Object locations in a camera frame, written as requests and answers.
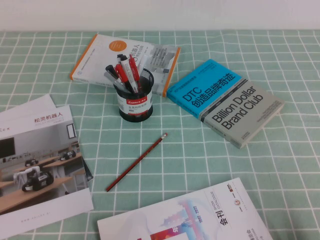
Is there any green checked tablecloth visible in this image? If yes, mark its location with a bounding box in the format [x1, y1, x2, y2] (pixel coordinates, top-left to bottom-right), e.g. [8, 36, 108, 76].
[0, 29, 320, 240]

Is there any grey pen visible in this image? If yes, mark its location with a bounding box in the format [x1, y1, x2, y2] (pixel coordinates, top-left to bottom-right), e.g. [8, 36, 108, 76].
[103, 71, 127, 92]

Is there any robot brochure with classroom photo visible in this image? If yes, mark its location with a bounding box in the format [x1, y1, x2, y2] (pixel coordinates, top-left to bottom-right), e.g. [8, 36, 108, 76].
[0, 104, 95, 240]

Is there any slim red pen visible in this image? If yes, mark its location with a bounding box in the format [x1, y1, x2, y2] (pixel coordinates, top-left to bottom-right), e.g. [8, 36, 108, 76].
[128, 54, 141, 93]

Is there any black pen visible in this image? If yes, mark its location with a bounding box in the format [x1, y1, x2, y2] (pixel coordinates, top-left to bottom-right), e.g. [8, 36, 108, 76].
[105, 64, 118, 79]

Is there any white book with orange edges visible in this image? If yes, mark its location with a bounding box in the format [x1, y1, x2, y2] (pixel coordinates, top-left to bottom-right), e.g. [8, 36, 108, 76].
[69, 33, 182, 98]

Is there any blue and grey book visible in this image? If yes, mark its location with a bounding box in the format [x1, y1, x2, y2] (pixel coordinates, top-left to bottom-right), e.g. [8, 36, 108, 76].
[166, 58, 286, 150]

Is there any black mesh pen holder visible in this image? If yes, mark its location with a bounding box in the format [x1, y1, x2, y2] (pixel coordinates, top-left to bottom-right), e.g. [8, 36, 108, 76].
[112, 68, 154, 123]

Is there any white marker with black cap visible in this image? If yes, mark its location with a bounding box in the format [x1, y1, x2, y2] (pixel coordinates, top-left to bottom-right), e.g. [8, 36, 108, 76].
[116, 53, 138, 94]

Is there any plain white brochure sheet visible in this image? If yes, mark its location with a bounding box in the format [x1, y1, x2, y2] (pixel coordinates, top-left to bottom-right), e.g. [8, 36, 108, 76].
[0, 93, 57, 118]

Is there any clear plastic pen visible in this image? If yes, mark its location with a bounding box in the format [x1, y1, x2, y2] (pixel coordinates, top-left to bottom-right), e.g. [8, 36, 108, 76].
[137, 55, 147, 76]

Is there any white show catalogue magazine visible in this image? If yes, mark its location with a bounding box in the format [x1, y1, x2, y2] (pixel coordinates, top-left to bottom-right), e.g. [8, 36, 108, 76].
[96, 177, 275, 240]

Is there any red pencil with eraser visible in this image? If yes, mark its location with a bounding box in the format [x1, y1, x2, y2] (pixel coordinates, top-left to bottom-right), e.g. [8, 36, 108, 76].
[105, 132, 168, 193]

